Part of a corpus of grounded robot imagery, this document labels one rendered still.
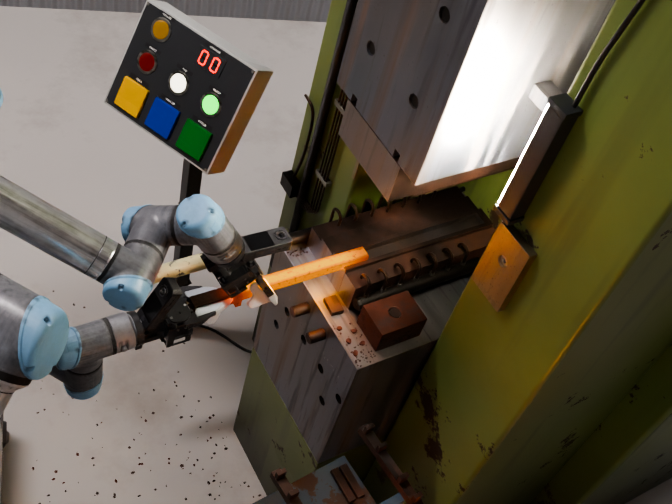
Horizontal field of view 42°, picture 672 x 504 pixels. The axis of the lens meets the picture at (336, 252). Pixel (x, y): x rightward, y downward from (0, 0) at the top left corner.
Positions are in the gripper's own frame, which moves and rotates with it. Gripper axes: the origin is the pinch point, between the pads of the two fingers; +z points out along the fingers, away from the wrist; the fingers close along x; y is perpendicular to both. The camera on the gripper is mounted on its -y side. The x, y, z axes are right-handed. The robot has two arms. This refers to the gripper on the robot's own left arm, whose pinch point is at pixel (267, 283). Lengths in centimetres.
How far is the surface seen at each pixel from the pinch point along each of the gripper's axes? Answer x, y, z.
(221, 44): -54, -20, -11
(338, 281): 1.7, -13.1, 13.4
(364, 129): -4.8, -32.7, -21.5
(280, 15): -204, -61, 145
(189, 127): -46.2, -3.2, -1.8
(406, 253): 2.8, -29.6, 17.8
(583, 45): 13, -70, -33
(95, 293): -81, 57, 82
